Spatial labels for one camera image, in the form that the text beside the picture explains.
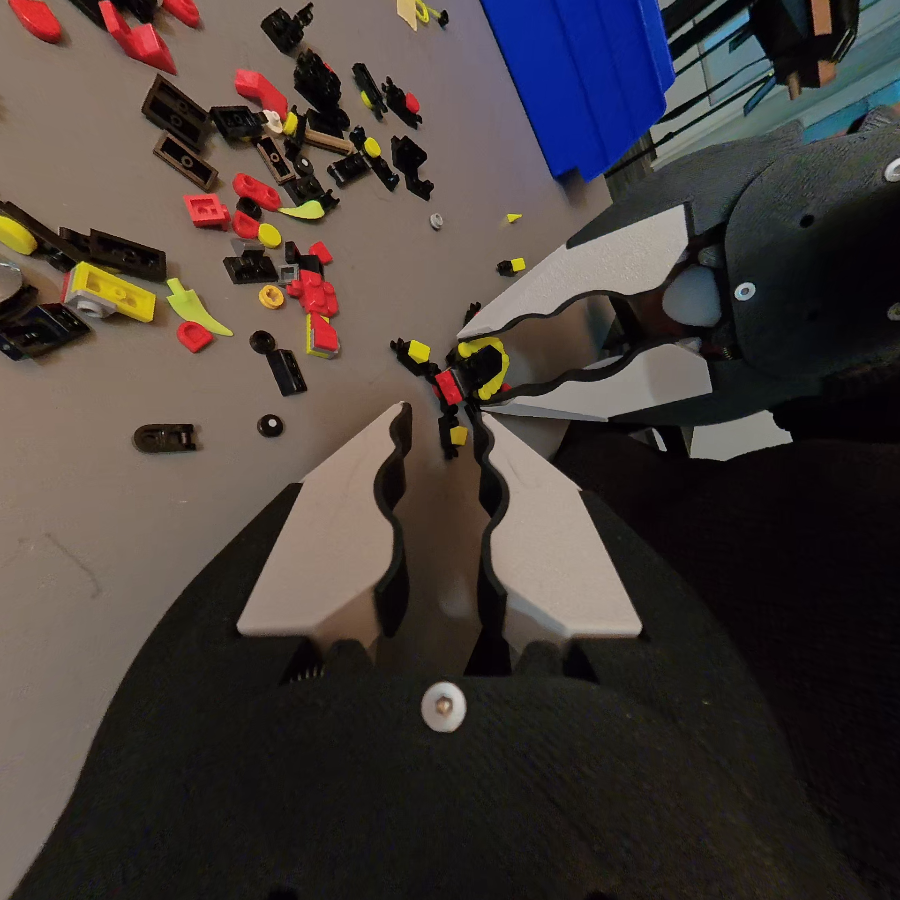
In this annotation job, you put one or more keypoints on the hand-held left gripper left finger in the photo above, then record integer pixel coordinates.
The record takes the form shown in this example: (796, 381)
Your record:
(330, 548)

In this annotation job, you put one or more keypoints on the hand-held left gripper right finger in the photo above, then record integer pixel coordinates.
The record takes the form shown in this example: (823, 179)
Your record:
(555, 562)

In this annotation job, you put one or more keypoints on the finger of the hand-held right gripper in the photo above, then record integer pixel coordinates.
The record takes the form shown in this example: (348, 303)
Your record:
(647, 387)
(597, 274)

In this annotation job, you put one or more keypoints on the black yellow red lego model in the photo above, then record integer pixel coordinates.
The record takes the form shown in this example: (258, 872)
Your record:
(448, 385)

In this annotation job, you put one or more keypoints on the small black yellow lego piece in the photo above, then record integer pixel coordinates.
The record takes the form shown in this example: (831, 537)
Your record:
(517, 265)

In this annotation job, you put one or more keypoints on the black round white-dot lego tile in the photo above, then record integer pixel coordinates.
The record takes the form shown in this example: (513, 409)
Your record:
(271, 425)

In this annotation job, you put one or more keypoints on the black rectangular lego plate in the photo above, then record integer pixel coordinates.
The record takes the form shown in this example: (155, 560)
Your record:
(288, 372)

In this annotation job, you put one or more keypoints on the black oval-hole lego plate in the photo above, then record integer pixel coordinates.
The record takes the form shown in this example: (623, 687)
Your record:
(165, 437)

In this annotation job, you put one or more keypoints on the yellow grey red lego stack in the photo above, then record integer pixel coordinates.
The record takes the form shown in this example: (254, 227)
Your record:
(322, 337)

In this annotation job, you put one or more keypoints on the black round lego piece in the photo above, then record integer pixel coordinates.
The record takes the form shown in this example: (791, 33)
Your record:
(262, 342)

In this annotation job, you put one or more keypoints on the red rounded lego tile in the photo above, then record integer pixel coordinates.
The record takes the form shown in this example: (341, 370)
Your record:
(193, 337)

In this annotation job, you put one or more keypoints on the red lego plate cluster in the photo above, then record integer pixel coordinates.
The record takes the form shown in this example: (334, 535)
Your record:
(316, 295)

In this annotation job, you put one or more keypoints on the yellow round lego stud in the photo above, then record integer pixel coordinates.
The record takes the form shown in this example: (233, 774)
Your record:
(271, 296)

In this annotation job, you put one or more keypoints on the neon green lego claw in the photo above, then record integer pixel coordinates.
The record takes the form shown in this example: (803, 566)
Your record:
(193, 306)

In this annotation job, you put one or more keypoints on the pile of loose lego pieces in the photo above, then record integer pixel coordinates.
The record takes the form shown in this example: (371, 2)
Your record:
(176, 112)

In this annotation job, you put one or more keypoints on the blue plastic bin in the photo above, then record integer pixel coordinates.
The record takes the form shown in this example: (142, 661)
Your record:
(583, 70)

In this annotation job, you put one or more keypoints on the black brown background furniture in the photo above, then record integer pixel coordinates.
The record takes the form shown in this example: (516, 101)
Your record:
(794, 35)

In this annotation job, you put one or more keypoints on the person's black knit sweater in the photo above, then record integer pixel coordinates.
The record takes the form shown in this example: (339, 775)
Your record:
(830, 597)

